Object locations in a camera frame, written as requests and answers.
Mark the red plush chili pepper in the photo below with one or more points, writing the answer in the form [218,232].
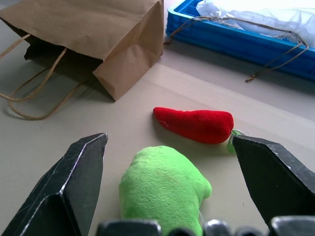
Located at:
[197,124]

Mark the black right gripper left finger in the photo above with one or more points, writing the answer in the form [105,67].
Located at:
[61,186]

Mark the blue plastic crate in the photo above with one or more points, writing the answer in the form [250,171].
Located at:
[236,41]

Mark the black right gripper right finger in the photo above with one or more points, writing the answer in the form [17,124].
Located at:
[270,177]

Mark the green plush toy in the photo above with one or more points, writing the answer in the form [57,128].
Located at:
[160,189]

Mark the brown paper bag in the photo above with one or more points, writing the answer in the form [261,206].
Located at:
[98,41]

